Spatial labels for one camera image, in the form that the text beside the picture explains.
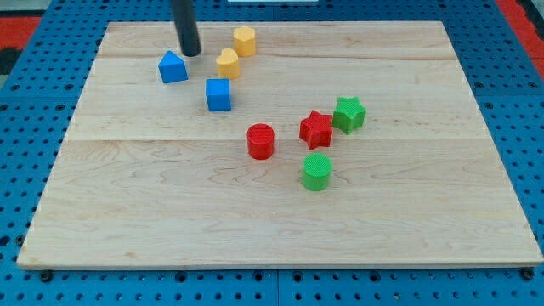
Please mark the blue cube block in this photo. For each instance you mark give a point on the blue cube block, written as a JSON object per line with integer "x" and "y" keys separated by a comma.
{"x": 218, "y": 94}

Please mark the red cylinder block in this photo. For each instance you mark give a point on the red cylinder block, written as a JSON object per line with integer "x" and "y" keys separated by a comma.
{"x": 260, "y": 141}

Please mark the green cylinder block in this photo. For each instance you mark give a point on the green cylinder block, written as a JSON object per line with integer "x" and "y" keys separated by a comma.
{"x": 316, "y": 171}

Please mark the red star block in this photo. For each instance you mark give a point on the red star block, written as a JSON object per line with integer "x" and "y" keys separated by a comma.
{"x": 316, "y": 130}

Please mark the light wooden board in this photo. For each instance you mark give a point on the light wooden board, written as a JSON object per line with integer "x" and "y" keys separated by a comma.
{"x": 147, "y": 178}

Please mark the green star block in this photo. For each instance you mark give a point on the green star block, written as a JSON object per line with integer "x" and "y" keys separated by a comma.
{"x": 349, "y": 114}

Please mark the yellow heart block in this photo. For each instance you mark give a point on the yellow heart block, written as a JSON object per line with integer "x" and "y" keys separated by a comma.
{"x": 228, "y": 64}

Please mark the yellow hexagon block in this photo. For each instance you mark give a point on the yellow hexagon block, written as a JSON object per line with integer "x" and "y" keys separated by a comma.
{"x": 245, "y": 41}

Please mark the blue triangular prism block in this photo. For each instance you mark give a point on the blue triangular prism block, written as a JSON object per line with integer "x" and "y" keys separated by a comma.
{"x": 172, "y": 68}

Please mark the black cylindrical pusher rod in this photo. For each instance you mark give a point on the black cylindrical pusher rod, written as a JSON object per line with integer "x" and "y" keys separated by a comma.
{"x": 184, "y": 18}

